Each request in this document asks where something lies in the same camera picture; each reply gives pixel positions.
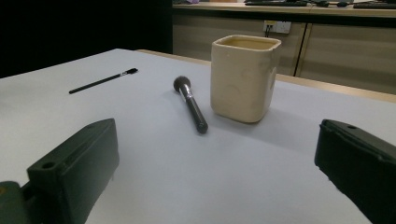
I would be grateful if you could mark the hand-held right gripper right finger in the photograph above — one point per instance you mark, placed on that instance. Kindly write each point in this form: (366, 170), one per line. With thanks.
(361, 168)

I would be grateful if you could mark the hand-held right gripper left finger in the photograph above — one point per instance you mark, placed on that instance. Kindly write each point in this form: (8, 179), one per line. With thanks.
(74, 168)

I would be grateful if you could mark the thin black makeup brush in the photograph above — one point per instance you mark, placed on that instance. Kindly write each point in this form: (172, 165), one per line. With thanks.
(99, 81)

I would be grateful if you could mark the large black makeup brush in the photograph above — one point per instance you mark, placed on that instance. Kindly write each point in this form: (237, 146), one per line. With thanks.
(193, 109)

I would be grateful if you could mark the cream square brush holder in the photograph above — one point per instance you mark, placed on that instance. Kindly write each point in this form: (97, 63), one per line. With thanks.
(243, 84)

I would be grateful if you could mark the white table mat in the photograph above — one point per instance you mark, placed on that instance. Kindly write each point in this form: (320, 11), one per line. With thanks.
(193, 174)

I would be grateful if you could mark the black keyboard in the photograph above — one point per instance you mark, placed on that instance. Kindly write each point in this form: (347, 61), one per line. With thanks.
(274, 3)
(373, 5)

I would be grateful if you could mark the black computer mouse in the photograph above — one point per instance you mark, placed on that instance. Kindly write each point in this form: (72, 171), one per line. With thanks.
(342, 4)

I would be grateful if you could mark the wooden background desk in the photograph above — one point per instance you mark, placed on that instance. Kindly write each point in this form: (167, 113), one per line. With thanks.
(280, 9)

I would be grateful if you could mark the white wall socket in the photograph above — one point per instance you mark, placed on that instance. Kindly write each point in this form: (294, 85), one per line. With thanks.
(280, 27)

